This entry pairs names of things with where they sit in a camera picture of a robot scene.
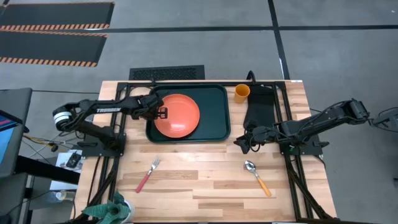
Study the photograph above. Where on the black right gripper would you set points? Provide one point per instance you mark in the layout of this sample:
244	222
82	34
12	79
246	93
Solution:
264	134

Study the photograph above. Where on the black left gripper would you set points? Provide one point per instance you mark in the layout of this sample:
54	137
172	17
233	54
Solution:
146	105

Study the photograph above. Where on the orange plate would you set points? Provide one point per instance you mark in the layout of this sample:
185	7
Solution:
183	119

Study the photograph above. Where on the orange cup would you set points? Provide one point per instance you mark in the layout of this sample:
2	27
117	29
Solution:
242	93

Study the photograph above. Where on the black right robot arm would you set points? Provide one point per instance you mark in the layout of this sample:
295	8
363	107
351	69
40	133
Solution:
326	118

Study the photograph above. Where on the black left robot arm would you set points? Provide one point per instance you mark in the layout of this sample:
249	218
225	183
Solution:
105	109

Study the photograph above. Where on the dark green tray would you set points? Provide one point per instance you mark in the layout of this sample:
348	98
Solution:
214	105

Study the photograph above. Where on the black floor vent grille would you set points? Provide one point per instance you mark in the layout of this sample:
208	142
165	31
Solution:
168	73

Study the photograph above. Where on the black oven mitt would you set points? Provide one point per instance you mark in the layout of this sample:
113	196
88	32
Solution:
261	102

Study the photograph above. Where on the black controller device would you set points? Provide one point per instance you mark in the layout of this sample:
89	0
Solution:
74	160

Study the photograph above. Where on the white plant pot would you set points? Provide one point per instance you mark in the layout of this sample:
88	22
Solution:
131	211

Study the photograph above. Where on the green leafy plant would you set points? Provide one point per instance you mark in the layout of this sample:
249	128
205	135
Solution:
109	211

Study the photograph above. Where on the white paper sheet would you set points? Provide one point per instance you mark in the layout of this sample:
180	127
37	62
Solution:
62	183

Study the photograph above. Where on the clear plastic bottle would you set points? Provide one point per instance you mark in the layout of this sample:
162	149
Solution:
63	195

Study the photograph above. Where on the black mat with hazard stripes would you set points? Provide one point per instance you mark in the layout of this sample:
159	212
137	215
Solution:
56	14
49	46

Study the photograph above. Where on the grey monitor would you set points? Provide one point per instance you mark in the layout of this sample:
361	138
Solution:
18	105

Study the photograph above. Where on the black metal frame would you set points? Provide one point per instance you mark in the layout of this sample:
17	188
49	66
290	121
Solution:
270	83

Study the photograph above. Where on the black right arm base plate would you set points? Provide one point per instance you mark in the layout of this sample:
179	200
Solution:
311	151

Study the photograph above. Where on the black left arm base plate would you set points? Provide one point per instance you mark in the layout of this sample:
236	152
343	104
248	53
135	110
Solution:
93	151

